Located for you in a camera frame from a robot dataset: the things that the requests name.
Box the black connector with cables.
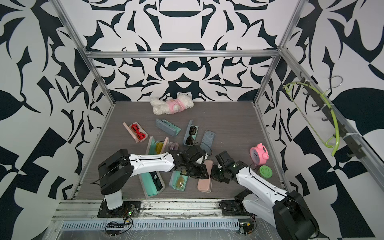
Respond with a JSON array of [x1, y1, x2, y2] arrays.
[[105, 221, 126, 231]]

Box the teal case yellow glasses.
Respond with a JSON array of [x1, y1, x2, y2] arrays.
[[146, 136, 169, 155]]

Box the grey case black sunglasses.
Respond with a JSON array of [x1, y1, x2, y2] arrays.
[[183, 120, 199, 146]]

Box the green clothes hanger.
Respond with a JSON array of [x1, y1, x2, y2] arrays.
[[283, 82, 334, 148]]

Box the grey case white glasses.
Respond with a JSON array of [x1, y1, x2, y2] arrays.
[[200, 131, 216, 155]]

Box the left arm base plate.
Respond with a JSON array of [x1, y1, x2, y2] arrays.
[[97, 200, 142, 219]]

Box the pink case purple glasses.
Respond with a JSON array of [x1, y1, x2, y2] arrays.
[[168, 143, 179, 151]]

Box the black wall hook rack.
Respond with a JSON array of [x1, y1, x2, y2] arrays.
[[299, 76, 367, 160]]

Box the empty grey teal case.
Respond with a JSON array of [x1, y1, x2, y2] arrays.
[[155, 119, 181, 137]]

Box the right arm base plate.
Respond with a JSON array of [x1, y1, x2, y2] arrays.
[[219, 200, 250, 216]]

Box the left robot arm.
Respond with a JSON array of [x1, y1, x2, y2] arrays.
[[97, 145, 210, 211]]

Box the pink case thin glasses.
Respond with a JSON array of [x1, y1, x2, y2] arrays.
[[197, 159, 214, 194]]

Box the small black electronics box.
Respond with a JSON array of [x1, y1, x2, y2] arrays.
[[239, 222, 257, 236]]

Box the pink alarm clock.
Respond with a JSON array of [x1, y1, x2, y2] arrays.
[[250, 143, 270, 166]]

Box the white pink plush toy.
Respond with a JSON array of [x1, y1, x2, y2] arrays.
[[150, 94, 194, 116]]

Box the pink case red glasses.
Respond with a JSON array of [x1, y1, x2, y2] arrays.
[[123, 122, 149, 143]]

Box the teal case black sunglasses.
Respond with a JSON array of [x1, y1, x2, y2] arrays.
[[139, 172, 166, 198]]

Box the green round tin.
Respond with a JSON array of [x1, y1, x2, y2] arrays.
[[257, 165, 273, 179]]

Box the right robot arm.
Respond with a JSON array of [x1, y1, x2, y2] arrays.
[[211, 151, 320, 240]]

